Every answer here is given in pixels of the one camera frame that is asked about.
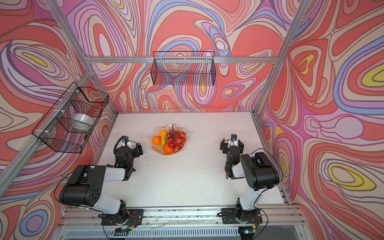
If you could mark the yellow fake fruit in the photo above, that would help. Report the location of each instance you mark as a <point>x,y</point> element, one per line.
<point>163,136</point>

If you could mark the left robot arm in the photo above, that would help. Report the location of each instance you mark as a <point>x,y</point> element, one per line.
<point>85,185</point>

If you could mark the large orange fake orange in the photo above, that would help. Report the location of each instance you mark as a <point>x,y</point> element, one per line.
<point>167,149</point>

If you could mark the red fake grape bunch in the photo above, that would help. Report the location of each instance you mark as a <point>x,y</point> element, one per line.
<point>177,138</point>

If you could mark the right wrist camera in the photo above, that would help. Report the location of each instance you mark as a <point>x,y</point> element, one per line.
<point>233,138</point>

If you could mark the black wire basket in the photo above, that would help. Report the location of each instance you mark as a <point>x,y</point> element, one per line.
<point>58,133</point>
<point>183,68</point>

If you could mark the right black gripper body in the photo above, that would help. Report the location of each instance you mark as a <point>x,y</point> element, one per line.
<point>224,146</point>

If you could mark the small orange fake tangerine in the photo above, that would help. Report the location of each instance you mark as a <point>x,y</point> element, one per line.
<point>157,140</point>

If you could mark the black wire basket back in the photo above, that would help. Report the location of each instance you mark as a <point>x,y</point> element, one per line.
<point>183,68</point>

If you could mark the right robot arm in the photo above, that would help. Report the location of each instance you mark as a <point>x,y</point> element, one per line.
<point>260,175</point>

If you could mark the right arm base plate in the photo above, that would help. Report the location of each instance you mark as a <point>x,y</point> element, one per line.
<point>239,216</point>

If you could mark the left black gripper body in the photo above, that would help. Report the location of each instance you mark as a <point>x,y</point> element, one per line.
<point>133,154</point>

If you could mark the black wire basket left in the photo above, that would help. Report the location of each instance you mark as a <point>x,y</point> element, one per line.
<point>58,133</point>

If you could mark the pink lotus fruit bowl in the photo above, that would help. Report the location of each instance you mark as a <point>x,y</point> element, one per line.
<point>159,149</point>

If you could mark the silver tape roll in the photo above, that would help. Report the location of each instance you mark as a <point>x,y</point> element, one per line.
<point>82,122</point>

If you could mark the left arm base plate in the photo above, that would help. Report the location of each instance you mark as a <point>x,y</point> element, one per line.
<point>130,218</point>

